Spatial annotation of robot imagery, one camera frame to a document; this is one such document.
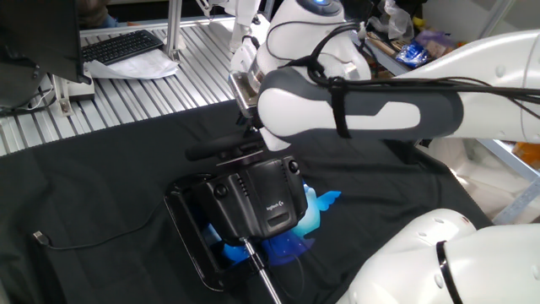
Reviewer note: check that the orange box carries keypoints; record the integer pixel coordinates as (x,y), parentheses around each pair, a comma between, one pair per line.
(527,154)

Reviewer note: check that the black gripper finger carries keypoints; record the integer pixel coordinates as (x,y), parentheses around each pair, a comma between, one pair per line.
(244,121)
(256,133)

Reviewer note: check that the black computer monitor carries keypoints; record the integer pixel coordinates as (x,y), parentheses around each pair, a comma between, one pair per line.
(38,34)

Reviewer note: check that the small yellow toy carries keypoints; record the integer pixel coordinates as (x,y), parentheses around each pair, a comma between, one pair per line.
(418,22)

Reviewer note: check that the silver metal clamp rod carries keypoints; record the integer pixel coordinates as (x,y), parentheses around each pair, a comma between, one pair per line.
(263,274)

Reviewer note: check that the aluminium frame post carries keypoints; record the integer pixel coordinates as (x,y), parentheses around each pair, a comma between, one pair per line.
(174,25)

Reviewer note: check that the silver wrist camera blue ends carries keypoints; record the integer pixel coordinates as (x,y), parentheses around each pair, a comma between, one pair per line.
(242,95)

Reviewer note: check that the black wheel base unit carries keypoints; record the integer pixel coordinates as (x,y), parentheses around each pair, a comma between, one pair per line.
(185,236)

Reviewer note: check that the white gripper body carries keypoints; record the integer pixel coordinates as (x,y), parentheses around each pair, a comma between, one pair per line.
(242,57)

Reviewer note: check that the white paper sheets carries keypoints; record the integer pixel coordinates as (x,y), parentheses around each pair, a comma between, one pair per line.
(143,65)

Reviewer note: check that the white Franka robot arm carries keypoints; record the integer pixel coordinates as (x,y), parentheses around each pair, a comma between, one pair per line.
(379,114)

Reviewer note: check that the black computer keyboard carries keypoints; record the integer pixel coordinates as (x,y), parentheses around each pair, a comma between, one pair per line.
(122,45)

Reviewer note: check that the aluminium frame rail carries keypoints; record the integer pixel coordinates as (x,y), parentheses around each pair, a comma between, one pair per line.
(135,25)

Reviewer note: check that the black table cloth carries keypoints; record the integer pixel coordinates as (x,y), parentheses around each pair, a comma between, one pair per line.
(84,190)

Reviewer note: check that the clear crumpled plastic bag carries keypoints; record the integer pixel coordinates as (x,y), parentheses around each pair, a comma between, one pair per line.
(396,21)

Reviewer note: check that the purple plastic bag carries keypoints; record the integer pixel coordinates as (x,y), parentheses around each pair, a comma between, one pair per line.
(434,42)

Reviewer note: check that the blue plastic bag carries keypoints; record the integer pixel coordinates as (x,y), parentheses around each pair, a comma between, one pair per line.
(411,55)

